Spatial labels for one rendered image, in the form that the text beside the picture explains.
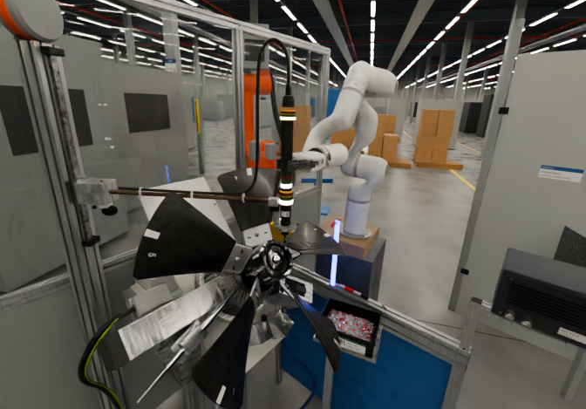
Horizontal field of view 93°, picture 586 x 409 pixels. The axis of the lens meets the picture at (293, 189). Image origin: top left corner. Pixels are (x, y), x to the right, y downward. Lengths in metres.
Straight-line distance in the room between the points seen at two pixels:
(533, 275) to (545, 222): 1.53
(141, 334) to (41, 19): 0.88
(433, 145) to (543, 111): 6.65
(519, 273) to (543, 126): 1.54
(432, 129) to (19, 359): 8.67
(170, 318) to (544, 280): 0.99
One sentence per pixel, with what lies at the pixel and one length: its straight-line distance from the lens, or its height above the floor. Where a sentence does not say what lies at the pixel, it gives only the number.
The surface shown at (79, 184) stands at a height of 1.40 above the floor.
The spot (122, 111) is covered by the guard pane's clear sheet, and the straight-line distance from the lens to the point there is 1.34.
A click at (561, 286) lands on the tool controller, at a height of 1.23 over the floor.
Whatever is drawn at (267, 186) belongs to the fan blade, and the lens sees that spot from 0.98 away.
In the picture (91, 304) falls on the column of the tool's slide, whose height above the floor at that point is 0.94.
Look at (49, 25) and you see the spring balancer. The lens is 1.15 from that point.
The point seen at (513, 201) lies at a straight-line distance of 2.50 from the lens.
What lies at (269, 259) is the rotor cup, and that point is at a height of 1.23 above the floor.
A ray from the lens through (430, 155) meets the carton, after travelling 8.99.
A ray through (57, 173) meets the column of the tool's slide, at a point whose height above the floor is 1.43.
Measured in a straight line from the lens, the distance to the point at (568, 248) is 2.51.
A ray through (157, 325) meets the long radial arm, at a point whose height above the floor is 1.12.
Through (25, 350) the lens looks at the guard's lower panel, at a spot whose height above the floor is 0.77.
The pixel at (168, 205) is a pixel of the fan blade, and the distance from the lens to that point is 0.77.
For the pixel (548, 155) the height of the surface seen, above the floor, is 1.38.
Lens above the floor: 1.66
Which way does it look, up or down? 17 degrees down
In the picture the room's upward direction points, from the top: 2 degrees clockwise
